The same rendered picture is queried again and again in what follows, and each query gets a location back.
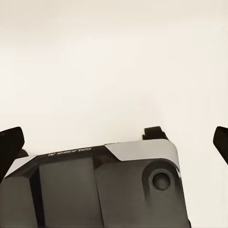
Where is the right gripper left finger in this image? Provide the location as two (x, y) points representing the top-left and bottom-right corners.
(0, 126), (25, 183)

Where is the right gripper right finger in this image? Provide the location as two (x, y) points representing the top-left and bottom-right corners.
(213, 126), (228, 165)

